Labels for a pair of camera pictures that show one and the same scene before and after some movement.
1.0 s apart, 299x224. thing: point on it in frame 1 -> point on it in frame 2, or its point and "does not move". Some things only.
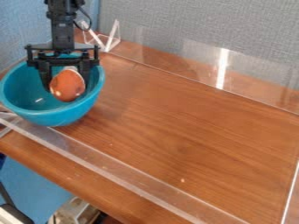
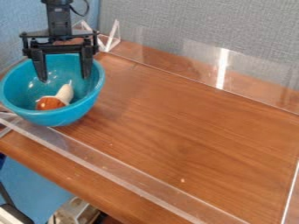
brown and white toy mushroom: (67, 85) -> (48, 103)
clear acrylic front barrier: (149, 184) does not move
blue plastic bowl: (33, 103) does not move
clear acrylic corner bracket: (89, 36) does not move
